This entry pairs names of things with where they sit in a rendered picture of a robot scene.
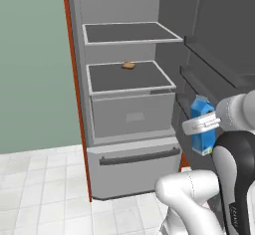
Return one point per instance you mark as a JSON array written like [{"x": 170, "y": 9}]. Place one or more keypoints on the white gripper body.
[{"x": 201, "y": 124}]

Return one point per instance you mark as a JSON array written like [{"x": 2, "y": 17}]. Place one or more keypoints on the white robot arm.
[{"x": 186, "y": 189}]

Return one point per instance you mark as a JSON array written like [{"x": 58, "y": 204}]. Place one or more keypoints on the blue milk carton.
[{"x": 200, "y": 107}]

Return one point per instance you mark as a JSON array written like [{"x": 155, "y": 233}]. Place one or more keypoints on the grey fridge door bin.
[
  {"x": 182, "y": 109},
  {"x": 199, "y": 81},
  {"x": 212, "y": 59}
]

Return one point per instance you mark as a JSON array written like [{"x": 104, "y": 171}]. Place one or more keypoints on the grey fridge crisper drawer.
[{"x": 132, "y": 116}]

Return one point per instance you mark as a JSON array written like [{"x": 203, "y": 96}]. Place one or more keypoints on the white-framed fridge shelf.
[
  {"x": 129, "y": 78},
  {"x": 129, "y": 32}
]

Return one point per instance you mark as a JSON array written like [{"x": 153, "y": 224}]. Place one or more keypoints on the grey fridge door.
[{"x": 225, "y": 16}]

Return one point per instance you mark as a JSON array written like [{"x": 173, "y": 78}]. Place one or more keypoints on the grey fridge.
[{"x": 113, "y": 0}]

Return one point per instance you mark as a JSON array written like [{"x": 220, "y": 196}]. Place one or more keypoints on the grey freezer drawer front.
[{"x": 132, "y": 177}]

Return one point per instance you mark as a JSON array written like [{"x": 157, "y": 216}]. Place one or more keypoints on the brown bread piece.
[{"x": 128, "y": 65}]

